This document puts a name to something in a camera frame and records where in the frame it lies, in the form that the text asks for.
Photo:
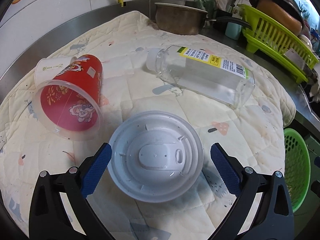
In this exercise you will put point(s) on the white quilted cloth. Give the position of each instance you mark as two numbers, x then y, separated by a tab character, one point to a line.
130	92

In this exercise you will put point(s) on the clear plastic bottle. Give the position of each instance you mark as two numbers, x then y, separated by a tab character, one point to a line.
200	80

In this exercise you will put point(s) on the brown clay pot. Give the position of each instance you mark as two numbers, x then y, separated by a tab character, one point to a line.
277	12

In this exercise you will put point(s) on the red flowered plastic cup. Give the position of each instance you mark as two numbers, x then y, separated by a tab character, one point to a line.
75	100

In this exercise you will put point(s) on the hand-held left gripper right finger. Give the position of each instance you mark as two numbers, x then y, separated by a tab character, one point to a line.
225	172

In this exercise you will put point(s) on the white plastic lid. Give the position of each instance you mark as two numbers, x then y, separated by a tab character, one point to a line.
155	155

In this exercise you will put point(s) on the white paper cup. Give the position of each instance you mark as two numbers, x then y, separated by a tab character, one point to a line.
47	67

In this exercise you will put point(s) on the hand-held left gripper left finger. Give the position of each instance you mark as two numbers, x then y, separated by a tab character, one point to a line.
97	170

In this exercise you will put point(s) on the white dishcloth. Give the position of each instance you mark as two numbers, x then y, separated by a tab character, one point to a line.
315	88

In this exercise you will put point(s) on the green dish rack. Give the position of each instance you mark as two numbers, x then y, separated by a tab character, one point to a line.
270	35

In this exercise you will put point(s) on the stack of white bowls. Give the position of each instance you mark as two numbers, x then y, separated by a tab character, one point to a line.
306	41

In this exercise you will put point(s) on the steel cleaver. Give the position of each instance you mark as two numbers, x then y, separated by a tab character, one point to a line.
293	56

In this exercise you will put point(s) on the wooden spatula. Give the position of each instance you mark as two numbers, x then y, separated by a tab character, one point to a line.
220	1

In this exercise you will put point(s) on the green glass jar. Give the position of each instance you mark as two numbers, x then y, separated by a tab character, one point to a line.
203	2

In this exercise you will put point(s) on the green plastic basket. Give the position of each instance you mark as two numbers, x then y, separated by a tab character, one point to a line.
297	167

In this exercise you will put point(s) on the teal cup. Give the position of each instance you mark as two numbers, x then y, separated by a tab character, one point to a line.
232	31

